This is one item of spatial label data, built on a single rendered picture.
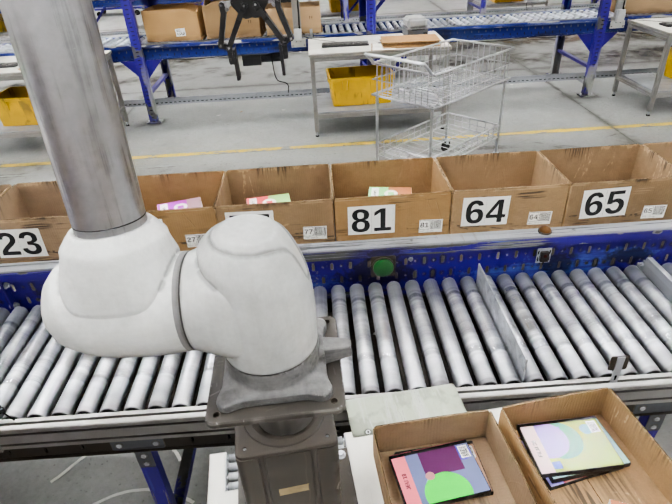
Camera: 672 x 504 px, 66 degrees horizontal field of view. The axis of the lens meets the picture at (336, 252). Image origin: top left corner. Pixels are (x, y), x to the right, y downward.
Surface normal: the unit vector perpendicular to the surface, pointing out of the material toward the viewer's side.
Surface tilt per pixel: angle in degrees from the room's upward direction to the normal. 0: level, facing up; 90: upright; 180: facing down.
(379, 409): 0
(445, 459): 0
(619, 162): 90
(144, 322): 69
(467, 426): 89
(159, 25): 90
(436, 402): 0
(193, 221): 90
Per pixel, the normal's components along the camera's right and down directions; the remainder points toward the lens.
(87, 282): -0.14, 0.36
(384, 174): 0.04, 0.54
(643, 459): -0.98, 0.12
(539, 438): -0.04, -0.84
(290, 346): 0.57, 0.46
